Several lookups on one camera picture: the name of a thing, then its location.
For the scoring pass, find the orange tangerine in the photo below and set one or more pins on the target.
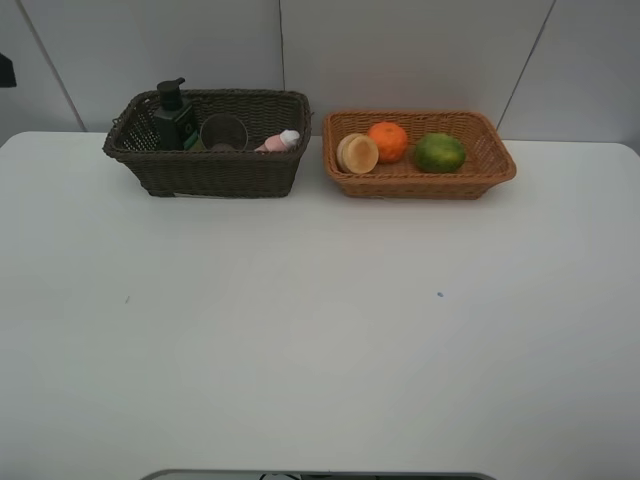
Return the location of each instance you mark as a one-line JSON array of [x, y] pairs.
[[391, 140]]

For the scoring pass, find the dark brown wicker basket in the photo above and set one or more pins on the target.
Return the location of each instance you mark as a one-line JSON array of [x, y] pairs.
[[134, 142]]

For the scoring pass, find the orange-red bun toy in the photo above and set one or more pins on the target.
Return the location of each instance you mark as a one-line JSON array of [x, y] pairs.
[[357, 154]]

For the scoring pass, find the pink dish soap bottle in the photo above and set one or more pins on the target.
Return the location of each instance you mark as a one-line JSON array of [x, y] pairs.
[[282, 142]]

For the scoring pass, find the dark green pump bottle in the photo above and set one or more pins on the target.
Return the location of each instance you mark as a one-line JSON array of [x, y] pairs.
[[175, 119]]

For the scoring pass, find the translucent purple plastic cup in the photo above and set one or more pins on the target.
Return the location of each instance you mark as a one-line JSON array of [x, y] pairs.
[[220, 132]]

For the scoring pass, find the orange wicker basket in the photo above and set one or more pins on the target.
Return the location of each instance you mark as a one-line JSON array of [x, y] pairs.
[[488, 162]]

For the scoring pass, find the green lime fruit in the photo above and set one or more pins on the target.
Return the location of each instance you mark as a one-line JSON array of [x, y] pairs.
[[439, 153]]

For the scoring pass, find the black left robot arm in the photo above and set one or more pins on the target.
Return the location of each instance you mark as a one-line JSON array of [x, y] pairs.
[[7, 73]]

